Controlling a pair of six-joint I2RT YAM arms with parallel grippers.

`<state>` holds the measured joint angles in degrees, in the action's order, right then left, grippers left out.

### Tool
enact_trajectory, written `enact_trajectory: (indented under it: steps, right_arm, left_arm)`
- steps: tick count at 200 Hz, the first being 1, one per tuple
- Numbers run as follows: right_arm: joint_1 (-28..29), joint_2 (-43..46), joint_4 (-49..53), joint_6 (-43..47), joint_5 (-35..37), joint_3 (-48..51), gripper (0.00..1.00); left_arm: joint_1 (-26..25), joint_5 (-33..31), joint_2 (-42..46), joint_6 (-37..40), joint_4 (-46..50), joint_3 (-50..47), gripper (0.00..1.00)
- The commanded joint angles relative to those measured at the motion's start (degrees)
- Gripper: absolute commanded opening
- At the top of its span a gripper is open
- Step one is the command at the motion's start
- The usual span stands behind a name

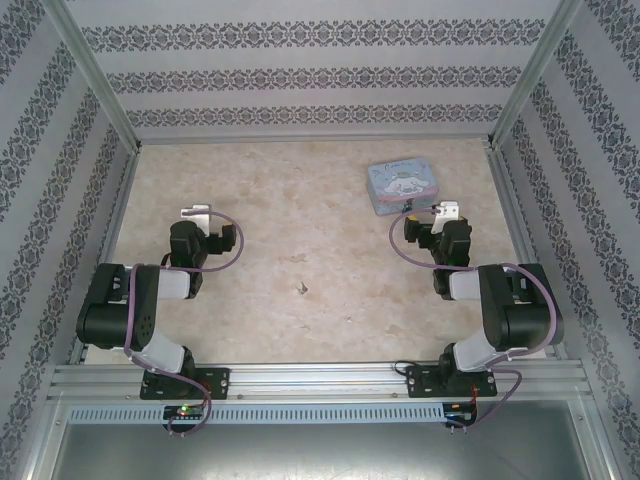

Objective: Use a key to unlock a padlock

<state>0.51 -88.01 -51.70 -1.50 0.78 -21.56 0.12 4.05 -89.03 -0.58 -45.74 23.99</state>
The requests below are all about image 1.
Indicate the blue cartoon print tin box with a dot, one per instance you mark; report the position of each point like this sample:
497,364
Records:
402,182

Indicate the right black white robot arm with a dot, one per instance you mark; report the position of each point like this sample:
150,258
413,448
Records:
505,310

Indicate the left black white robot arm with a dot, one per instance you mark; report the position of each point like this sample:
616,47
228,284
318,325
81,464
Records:
145,315

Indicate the grey sheet metal tray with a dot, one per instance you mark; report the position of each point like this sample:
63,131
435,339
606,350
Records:
320,452

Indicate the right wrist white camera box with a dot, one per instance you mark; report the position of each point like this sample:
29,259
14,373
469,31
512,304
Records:
447,212

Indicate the aluminium side rail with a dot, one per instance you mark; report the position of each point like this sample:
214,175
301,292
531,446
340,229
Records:
520,235
112,240

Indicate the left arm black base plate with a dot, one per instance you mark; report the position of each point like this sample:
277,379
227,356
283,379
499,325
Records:
217,381

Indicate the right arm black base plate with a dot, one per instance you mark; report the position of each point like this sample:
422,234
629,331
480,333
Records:
420,382

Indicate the aluminium mounting rail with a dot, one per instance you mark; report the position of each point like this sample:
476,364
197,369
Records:
320,382

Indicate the aluminium frame post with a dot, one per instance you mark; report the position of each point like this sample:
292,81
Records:
535,75
95,75

